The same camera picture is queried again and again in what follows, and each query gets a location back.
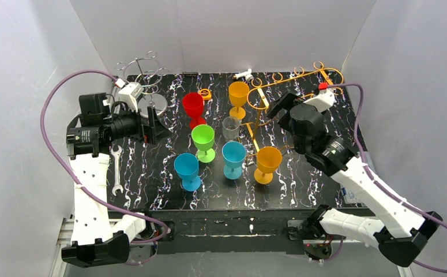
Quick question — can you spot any gold wire glass rack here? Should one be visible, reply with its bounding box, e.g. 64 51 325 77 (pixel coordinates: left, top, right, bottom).
241 61 345 159

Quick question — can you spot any blue wine glass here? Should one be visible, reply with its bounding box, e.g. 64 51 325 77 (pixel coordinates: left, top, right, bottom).
174 153 201 192

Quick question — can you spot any orange wine glass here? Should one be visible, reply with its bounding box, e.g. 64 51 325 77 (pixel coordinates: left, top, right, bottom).
254 147 283 185
228 81 250 120

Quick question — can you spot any teal wine glass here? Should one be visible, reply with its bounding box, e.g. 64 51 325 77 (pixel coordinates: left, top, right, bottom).
222 141 247 179

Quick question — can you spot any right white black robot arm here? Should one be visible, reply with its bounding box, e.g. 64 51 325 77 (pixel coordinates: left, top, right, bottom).
266 89 439 267

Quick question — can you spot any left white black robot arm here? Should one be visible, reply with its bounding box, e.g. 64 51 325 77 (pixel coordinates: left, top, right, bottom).
61 93 170 268

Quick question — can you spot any green plastic wine glass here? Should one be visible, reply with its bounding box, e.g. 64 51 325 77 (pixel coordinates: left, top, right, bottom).
191 124 216 163

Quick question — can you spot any red plastic wine glass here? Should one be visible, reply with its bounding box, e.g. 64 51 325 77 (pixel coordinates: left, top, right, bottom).
182 92 206 130

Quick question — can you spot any silver round glass rack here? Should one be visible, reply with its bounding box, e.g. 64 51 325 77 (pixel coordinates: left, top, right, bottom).
117 51 168 118

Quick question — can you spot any white small fitting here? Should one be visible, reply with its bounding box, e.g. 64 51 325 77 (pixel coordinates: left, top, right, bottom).
232 68 254 82

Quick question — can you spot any clear glass tumbler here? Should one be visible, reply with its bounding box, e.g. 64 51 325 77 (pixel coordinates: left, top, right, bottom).
222 116 241 141

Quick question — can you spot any silver wrench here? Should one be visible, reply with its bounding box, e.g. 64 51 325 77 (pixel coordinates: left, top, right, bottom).
111 145 123 196

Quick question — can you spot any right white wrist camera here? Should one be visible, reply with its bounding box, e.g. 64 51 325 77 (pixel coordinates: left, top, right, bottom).
305 88 336 113

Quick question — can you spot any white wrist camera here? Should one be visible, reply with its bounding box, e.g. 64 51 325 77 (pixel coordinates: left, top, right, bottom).
305 88 336 113
118 82 142 112

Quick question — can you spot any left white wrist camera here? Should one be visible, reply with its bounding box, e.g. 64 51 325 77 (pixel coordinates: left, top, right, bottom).
118 82 142 112

